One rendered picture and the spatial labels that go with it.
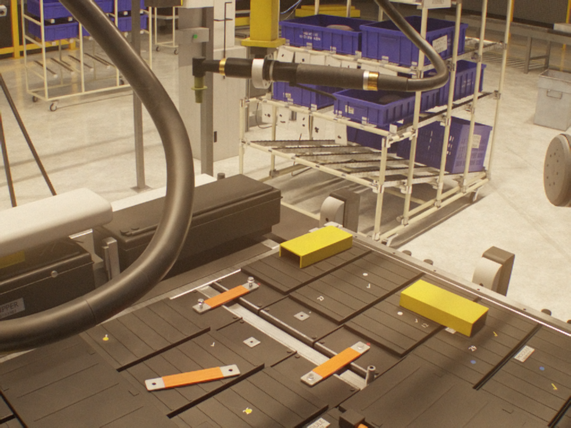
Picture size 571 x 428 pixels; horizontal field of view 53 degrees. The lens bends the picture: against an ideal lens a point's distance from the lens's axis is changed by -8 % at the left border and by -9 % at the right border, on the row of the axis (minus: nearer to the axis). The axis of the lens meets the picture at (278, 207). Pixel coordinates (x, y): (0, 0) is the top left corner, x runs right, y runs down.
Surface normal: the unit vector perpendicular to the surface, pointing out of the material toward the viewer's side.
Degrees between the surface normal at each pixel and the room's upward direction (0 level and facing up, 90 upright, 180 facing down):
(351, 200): 90
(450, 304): 0
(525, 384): 0
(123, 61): 74
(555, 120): 90
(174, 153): 45
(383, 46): 95
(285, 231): 0
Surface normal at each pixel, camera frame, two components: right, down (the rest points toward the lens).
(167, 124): -0.18, -0.19
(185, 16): 0.70, 0.30
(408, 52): -0.69, 0.34
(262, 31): -0.29, 0.37
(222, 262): 0.03, -0.92
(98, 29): -0.05, 0.20
